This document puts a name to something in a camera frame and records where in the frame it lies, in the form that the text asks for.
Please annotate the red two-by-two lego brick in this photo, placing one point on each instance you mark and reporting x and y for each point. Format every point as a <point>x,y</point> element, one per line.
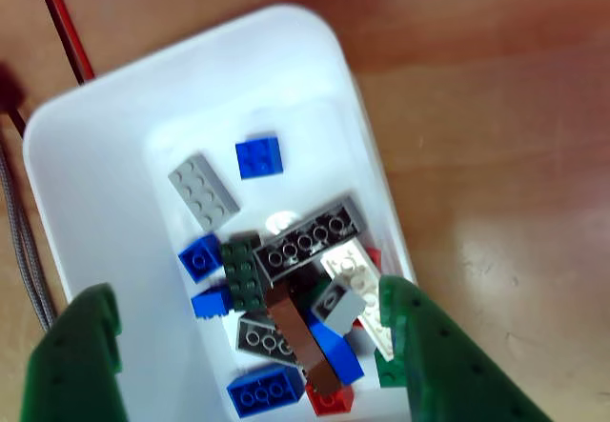
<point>333,402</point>

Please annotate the light grey two-by-two lego brick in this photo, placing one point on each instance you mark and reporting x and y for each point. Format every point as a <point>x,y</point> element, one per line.
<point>340,315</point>

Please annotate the white two-by-four lego brick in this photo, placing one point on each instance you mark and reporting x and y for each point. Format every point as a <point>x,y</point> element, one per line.
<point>355,269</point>

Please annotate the blue two-by-two lego brick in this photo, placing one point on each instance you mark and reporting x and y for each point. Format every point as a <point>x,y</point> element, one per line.
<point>212,302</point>
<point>199,257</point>
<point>259,157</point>

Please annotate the black lego brick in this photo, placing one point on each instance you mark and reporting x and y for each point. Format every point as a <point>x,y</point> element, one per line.
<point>305,283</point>

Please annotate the blue two-by-four lego brick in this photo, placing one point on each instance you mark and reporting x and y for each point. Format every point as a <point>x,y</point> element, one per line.
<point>264,391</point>

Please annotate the dark green two-by-four lego brick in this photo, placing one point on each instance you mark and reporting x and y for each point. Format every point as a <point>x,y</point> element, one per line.
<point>243,274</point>

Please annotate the long dark grey lego brick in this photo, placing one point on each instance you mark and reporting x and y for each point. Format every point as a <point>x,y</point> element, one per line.
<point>310,238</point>

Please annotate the light grey two-by-four lego brick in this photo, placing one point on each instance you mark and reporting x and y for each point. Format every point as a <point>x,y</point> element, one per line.
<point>202,191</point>

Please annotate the white plastic bin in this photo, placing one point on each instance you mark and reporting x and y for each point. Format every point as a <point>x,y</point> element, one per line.
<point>119,165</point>

